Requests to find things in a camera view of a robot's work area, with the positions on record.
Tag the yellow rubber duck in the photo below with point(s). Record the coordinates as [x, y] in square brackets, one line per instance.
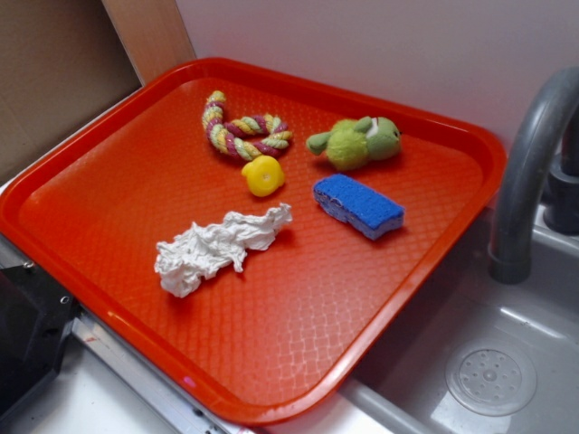
[263, 176]

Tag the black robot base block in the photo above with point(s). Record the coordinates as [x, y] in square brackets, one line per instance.
[36, 320]

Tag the brown cardboard panel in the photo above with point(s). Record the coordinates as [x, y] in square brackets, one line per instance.
[62, 65]

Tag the light wooden board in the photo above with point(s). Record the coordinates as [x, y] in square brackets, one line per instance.
[153, 35]

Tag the green plush animal toy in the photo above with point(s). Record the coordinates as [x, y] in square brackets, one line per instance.
[353, 143]

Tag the grey plastic sink basin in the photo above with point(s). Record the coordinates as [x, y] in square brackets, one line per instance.
[401, 381]

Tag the aluminium frame rail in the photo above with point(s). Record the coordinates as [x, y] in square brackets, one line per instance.
[181, 413]

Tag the red plastic tray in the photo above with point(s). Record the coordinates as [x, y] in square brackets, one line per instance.
[266, 344]

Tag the blue sponge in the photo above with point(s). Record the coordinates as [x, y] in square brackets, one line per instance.
[356, 204]

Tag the grey curved faucet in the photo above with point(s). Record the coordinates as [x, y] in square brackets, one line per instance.
[524, 182]

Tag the crumpled white paper towel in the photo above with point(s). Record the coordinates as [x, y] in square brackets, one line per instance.
[197, 254]

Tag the dark grey faucet handle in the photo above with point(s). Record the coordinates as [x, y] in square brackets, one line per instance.
[561, 213]

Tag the round sink drain cover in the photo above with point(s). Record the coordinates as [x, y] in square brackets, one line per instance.
[490, 378]

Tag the multicolour rope ring toy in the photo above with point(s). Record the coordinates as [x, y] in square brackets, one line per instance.
[246, 138]

